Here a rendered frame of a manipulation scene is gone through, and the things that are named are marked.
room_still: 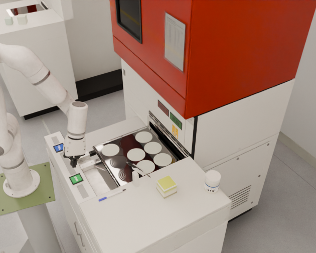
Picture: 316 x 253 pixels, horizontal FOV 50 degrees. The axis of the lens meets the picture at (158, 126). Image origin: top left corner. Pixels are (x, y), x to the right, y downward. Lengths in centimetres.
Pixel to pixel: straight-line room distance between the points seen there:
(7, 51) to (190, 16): 71
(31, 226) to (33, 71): 103
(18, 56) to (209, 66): 78
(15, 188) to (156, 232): 81
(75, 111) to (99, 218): 48
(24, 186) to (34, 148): 155
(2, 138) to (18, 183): 35
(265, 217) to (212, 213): 129
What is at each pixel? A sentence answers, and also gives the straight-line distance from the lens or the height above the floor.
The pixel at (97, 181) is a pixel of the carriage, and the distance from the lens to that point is 184.
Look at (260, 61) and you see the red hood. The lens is 177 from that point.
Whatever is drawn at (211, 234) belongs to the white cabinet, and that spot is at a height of 77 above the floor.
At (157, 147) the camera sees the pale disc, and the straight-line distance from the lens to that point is 196.
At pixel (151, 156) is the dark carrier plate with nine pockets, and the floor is 90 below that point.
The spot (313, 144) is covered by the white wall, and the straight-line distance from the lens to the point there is 329.
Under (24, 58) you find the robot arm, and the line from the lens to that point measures 143.
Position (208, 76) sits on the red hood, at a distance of 157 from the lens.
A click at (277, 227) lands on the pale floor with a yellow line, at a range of 285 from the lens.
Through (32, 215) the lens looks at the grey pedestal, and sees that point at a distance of 209.
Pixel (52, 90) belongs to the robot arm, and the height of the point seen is 146.
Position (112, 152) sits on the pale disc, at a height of 90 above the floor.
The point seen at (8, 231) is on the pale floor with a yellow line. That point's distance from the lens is 291.
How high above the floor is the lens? 225
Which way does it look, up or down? 40 degrees down
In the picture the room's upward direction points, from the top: straight up
